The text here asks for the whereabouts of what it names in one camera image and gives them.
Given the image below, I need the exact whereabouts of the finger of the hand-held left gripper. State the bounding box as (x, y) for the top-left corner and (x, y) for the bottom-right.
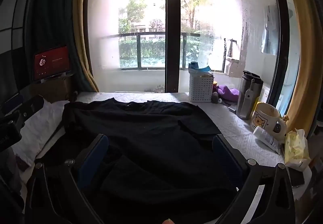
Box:
(5, 95), (46, 126)
(0, 96), (25, 113)

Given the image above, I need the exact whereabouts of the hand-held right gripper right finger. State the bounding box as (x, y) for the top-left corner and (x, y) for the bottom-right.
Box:
(212, 134), (297, 224)

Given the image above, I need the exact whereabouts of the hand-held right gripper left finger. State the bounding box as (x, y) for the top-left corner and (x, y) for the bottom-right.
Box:
(25, 134), (109, 224)

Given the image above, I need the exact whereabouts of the black t-shirt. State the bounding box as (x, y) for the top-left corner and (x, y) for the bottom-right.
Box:
(62, 97), (239, 224)

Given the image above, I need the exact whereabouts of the white folded cloth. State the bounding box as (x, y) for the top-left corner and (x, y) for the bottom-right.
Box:
(11, 99), (70, 166)

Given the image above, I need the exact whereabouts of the brown cardboard box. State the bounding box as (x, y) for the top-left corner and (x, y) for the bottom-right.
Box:
(31, 75), (76, 103)

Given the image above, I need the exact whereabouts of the white tube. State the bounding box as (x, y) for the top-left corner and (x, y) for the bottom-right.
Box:
(253, 126), (282, 155)

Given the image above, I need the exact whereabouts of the white tablet stand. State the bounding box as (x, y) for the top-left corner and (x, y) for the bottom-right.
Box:
(37, 71), (74, 84)

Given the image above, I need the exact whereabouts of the tablet with red screen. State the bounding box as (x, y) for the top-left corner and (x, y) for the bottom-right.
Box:
(33, 45), (71, 82)

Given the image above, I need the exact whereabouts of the white bear mug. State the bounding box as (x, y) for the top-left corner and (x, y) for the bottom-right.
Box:
(250, 102), (288, 136)

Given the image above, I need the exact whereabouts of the steel tumbler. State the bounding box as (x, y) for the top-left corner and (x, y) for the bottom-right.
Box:
(236, 70), (263, 120)

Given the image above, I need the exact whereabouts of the purple cloth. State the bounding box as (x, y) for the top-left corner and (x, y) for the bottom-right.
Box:
(217, 85), (240, 103)

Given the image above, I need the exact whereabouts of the yellow tissue packet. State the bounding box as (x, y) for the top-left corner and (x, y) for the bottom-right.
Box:
(284, 128), (311, 171)

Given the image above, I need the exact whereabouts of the white perforated basket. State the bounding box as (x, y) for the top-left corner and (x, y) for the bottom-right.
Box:
(189, 73), (215, 103)

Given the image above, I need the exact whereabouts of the yellow curtain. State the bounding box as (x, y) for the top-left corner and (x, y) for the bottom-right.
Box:
(73, 0), (99, 93)
(278, 0), (315, 136)

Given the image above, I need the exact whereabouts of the blue packet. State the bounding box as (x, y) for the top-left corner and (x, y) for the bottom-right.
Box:
(189, 61), (212, 75)

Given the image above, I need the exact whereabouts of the teal curtain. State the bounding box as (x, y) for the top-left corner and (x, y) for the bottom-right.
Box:
(23, 0), (87, 93)

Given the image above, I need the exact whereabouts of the balcony drying rack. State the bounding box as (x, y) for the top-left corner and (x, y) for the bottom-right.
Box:
(222, 38), (240, 73)

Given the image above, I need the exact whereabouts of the balcony railing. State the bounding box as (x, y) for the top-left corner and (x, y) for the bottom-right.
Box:
(119, 33), (202, 69)

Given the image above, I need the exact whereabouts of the dark window frame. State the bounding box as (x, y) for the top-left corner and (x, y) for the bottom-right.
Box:
(83, 0), (290, 116)

